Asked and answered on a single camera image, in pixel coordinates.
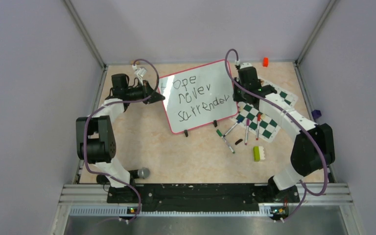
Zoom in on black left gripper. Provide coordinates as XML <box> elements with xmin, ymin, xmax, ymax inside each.
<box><xmin>125</xmin><ymin>80</ymin><xmax>165</xmax><ymax>104</ymax></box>

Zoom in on pink framed whiteboard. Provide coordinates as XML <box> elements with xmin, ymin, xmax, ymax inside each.
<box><xmin>159</xmin><ymin>59</ymin><xmax>238</xmax><ymax>134</ymax></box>

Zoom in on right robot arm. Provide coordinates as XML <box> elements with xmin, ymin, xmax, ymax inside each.
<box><xmin>234</xmin><ymin>62</ymin><xmax>335</xmax><ymax>202</ymax></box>

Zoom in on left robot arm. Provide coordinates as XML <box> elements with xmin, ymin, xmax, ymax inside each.
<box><xmin>76</xmin><ymin>73</ymin><xmax>165</xmax><ymax>202</ymax></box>

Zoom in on green white chessboard mat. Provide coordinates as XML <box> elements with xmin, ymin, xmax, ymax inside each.
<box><xmin>230</xmin><ymin>76</ymin><xmax>298</xmax><ymax>143</ymax></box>

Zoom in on blue capped marker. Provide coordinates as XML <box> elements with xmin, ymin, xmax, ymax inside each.
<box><xmin>223</xmin><ymin>117</ymin><xmax>244</xmax><ymax>137</ymax></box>

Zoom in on red capped marker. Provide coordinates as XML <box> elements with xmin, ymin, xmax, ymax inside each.
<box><xmin>256</xmin><ymin>113</ymin><xmax>261</xmax><ymax>141</ymax></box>

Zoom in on purple capped marker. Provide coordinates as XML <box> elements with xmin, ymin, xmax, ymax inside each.
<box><xmin>244</xmin><ymin>118</ymin><xmax>250</xmax><ymax>145</ymax></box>

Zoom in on orange block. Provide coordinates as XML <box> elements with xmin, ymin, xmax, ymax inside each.
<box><xmin>262</xmin><ymin>57</ymin><xmax>269</xmax><ymax>67</ymax></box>

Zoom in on green capped marker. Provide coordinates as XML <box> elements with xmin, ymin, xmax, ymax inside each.
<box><xmin>216</xmin><ymin>129</ymin><xmax>235</xmax><ymax>154</ymax></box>

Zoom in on green white lego block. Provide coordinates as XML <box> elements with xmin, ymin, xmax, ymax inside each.
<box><xmin>253</xmin><ymin>146</ymin><xmax>265</xmax><ymax>162</ymax></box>

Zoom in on black microphone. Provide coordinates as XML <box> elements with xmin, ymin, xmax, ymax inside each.
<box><xmin>96</xmin><ymin>167</ymin><xmax>150</xmax><ymax>185</ymax></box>

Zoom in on purple block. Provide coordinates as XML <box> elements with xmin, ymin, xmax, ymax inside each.
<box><xmin>311</xmin><ymin>110</ymin><xmax>322</xmax><ymax>120</ymax></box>

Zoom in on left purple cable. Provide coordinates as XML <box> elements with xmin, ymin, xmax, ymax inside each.
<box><xmin>83</xmin><ymin>58</ymin><xmax>160</xmax><ymax>221</ymax></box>

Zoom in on purple cable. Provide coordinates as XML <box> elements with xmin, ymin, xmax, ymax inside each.
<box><xmin>83</xmin><ymin>58</ymin><xmax>160</xmax><ymax>221</ymax></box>
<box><xmin>224</xmin><ymin>48</ymin><xmax>329</xmax><ymax>221</ymax></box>

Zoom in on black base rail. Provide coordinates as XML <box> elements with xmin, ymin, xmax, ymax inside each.
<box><xmin>107</xmin><ymin>183</ymin><xmax>300</xmax><ymax>212</ymax></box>

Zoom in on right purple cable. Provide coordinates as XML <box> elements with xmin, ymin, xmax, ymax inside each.
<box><xmin>224</xmin><ymin>48</ymin><xmax>329</xmax><ymax>221</ymax></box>

